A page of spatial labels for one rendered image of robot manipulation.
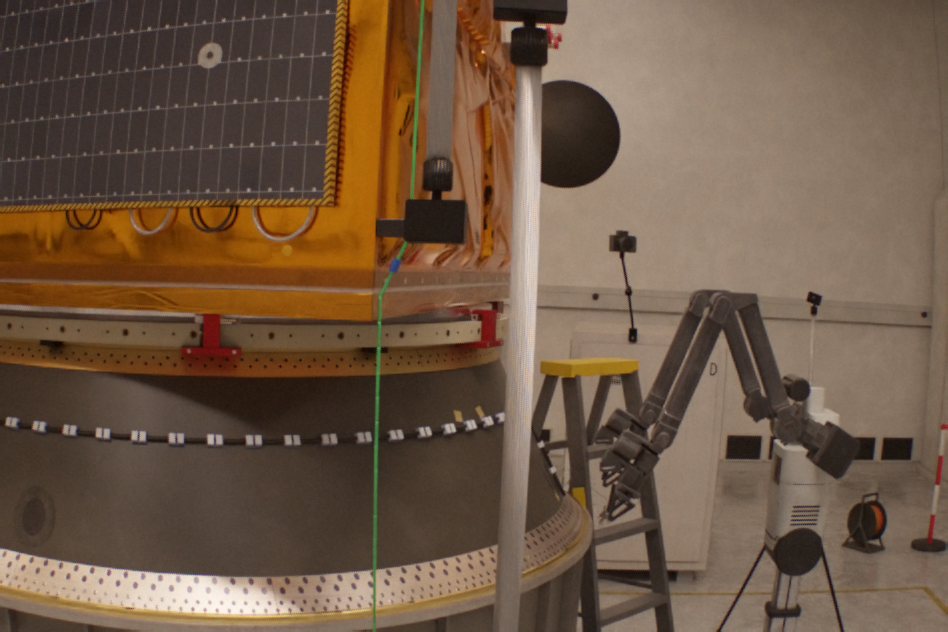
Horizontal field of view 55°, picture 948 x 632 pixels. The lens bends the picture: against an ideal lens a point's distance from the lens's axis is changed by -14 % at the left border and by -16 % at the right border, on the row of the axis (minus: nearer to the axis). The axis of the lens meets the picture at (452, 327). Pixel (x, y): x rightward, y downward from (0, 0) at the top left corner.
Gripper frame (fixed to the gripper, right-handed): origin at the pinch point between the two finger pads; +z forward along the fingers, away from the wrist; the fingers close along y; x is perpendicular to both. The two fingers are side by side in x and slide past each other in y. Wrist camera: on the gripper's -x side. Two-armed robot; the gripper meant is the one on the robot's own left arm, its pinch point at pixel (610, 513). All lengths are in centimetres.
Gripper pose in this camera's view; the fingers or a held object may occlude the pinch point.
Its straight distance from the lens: 276.2
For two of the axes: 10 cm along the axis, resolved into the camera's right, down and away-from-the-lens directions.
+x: 8.4, 5.4, -0.6
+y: -1.1, 0.5, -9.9
